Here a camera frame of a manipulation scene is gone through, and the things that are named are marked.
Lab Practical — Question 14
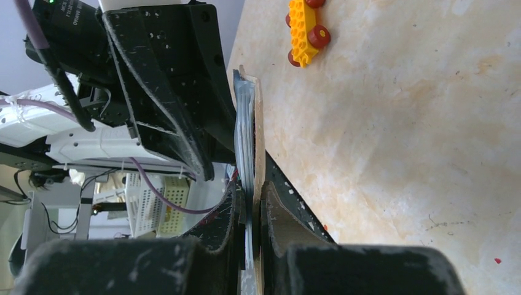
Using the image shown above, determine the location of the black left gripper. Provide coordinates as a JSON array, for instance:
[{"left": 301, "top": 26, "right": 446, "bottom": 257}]
[{"left": 25, "top": 1, "right": 236, "bottom": 181}]

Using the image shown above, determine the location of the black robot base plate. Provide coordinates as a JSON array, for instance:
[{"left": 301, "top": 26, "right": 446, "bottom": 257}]
[{"left": 265, "top": 152, "right": 335, "bottom": 243}]

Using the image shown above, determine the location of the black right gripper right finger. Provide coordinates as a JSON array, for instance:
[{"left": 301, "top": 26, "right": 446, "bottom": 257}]
[{"left": 261, "top": 181, "right": 465, "bottom": 294}]

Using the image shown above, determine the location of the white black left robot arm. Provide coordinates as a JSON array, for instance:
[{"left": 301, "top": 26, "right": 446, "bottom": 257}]
[{"left": 1, "top": 1, "right": 236, "bottom": 181}]

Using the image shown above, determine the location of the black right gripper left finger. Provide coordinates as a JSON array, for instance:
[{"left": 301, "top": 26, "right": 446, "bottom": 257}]
[{"left": 14, "top": 181, "right": 244, "bottom": 294}]

